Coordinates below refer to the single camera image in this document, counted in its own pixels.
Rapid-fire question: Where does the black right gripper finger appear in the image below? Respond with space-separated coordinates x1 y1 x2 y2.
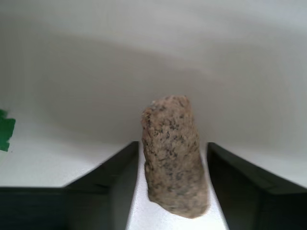
207 142 307 230
0 141 140 230

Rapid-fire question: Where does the speckled pinkish rock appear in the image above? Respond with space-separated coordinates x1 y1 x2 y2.
141 94 209 219

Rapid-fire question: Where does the green tape marker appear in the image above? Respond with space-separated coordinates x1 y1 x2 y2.
0 109 16 152

